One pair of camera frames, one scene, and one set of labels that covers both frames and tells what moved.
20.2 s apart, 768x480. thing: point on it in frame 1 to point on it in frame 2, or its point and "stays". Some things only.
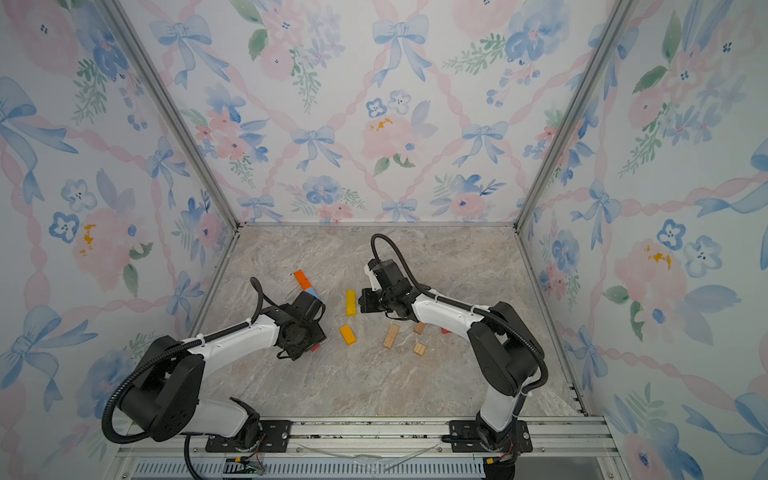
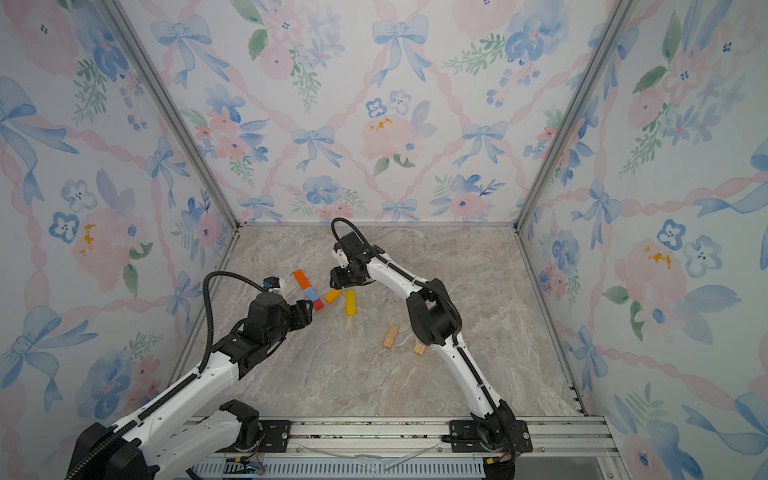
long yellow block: (351, 303) stays
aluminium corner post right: (609, 39) stays
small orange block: (302, 279) stays
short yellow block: (348, 335) to (333, 295)
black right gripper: (367, 302) to (337, 274)
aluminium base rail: (382, 448) stays
